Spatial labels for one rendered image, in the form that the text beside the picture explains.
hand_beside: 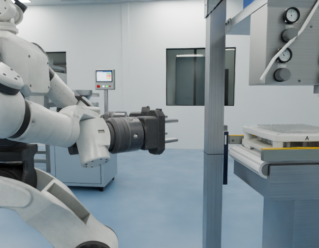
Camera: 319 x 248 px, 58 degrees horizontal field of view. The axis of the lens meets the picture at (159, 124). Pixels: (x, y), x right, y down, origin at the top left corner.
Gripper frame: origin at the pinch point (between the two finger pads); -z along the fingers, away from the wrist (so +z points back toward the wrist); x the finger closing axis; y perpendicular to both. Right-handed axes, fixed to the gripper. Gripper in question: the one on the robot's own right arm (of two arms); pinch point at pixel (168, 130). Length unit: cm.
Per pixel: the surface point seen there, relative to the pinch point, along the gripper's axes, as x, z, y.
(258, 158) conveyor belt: 8.6, -22.8, 13.6
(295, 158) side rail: 7.3, -26.4, 22.9
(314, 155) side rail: 6.5, -31.0, 25.8
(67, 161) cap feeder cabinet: 62, -56, -249
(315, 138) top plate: 2.1, -33.4, 24.6
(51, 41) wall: -123, -134, -551
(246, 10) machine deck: -34.4, -22.3, 8.7
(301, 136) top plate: 1.5, -29.8, 22.4
